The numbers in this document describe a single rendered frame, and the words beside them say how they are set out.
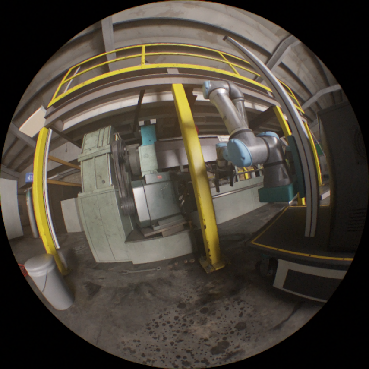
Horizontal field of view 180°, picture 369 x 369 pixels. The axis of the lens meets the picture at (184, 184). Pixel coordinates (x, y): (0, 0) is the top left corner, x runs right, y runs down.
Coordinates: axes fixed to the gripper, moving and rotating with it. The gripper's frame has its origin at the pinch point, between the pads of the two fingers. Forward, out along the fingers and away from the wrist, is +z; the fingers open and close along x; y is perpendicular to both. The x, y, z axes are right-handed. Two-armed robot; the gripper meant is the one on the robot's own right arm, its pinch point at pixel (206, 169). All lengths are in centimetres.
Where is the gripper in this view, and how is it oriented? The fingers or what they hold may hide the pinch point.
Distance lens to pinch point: 139.0
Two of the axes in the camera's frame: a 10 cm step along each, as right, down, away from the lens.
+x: 4.9, -0.7, 8.7
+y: 2.0, 9.8, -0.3
